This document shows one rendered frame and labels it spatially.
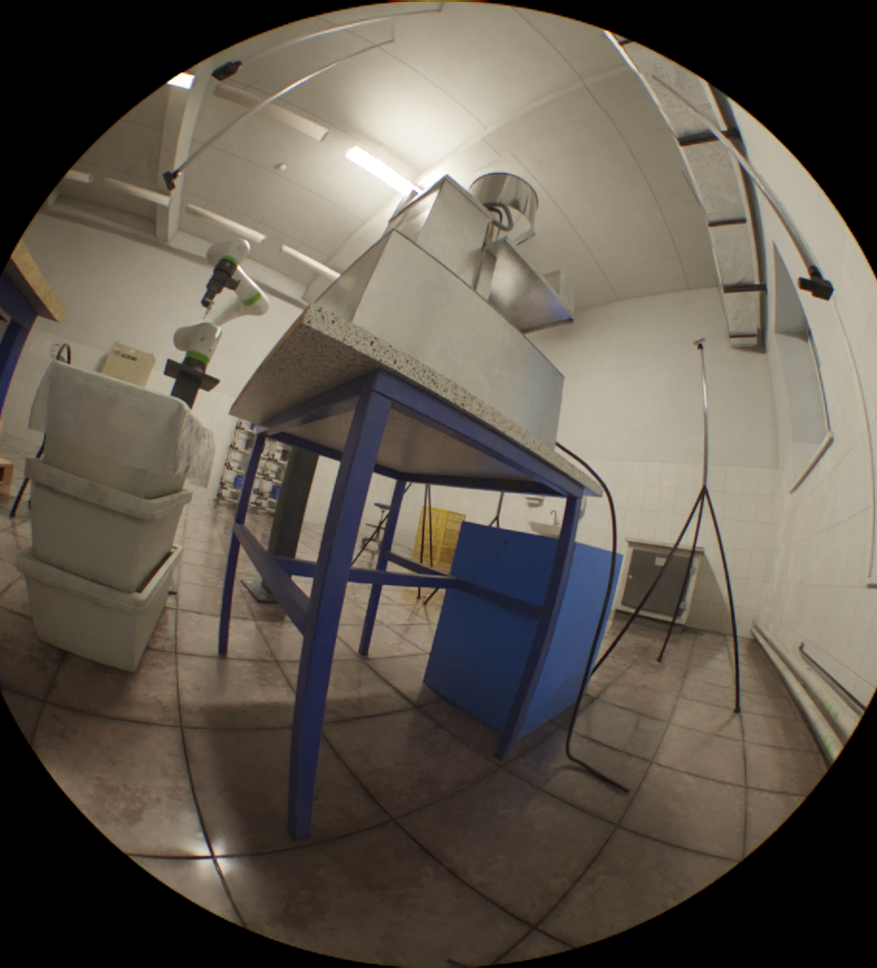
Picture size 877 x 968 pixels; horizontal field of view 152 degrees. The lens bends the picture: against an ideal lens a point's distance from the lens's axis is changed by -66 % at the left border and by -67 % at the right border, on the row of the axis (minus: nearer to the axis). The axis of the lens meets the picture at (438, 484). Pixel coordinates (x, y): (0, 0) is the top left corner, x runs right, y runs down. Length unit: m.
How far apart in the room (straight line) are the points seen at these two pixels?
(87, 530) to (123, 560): 0.11
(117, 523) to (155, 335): 5.87
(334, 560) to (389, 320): 0.35
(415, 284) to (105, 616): 0.97
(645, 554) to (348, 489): 3.21
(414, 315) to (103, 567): 0.85
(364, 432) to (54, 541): 0.82
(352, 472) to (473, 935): 0.68
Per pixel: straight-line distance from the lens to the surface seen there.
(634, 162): 4.34
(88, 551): 0.91
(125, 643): 0.95
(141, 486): 0.83
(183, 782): 0.74
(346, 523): 0.36
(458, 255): 0.77
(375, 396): 0.37
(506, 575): 0.97
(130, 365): 6.10
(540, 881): 0.72
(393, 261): 0.58
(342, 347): 0.36
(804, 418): 3.65
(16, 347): 0.75
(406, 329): 0.54
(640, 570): 3.41
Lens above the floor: 0.57
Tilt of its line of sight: 7 degrees up
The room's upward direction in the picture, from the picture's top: 13 degrees clockwise
